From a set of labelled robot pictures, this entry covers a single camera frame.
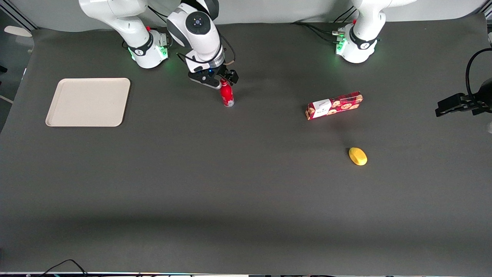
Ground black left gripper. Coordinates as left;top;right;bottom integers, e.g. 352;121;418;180
435;78;492;117

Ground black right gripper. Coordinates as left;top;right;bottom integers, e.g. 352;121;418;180
195;63;239;85

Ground red coke bottle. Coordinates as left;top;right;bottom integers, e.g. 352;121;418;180
219;78;235;108

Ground beige plastic tray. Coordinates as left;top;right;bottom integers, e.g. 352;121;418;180
45;78;131;127

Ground red tartan cookie box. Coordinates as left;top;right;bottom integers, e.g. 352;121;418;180
305;91;364;121

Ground yellow toy lemon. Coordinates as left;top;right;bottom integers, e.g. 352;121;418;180
348;147;368;166

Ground white flat object off table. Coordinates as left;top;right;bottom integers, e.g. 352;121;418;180
4;25;33;38

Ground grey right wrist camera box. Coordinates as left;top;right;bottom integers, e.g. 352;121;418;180
188;71;221;90

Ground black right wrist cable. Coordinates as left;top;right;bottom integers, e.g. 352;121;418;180
176;34;237;67

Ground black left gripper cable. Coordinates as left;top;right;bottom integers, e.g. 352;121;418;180
465;48;492;98

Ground black right arm base cable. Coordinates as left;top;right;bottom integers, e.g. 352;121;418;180
148;5;173;48

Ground black left arm base cables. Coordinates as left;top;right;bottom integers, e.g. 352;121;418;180
291;5;359;45

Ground black cable at table edge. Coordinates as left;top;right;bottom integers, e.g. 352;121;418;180
38;259;90;277

